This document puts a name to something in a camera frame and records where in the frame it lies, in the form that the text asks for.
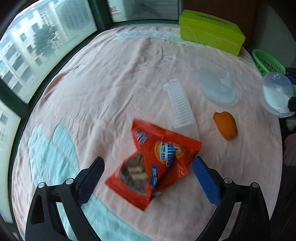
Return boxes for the tree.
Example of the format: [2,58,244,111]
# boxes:
[32,23,59,59]

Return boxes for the green mesh basket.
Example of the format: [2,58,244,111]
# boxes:
[252,49,296,98]

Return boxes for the green window frame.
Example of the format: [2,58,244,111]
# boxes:
[0,0,184,230]

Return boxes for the clear plastic cup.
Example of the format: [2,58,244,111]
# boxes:
[262,72,295,116]

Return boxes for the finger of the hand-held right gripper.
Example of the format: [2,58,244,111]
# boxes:
[285,67,296,85]
[287,96,296,112]

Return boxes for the pink printed blanket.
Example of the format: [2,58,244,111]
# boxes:
[11,22,284,241]

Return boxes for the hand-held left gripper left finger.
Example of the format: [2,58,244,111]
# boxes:
[25,156,105,241]

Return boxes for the clear ribbed plastic tray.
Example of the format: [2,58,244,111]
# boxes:
[162,78,195,127]

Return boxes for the white louvred outdoor unit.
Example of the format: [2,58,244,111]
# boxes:
[54,0,97,42]

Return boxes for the white printed appliance carton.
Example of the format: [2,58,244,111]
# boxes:
[107,0,179,22]

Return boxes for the beige apartment building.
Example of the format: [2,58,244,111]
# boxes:
[0,0,58,139]

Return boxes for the lime green box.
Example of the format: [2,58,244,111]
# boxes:
[179,10,245,56]

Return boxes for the orange snack packet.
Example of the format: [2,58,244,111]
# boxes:
[105,119,203,211]

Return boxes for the clear plastic lid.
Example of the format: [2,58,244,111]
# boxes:
[199,67,242,108]

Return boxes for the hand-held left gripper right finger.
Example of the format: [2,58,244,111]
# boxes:
[192,156,271,241]

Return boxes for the orange food piece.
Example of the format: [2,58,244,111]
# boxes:
[213,111,238,140]

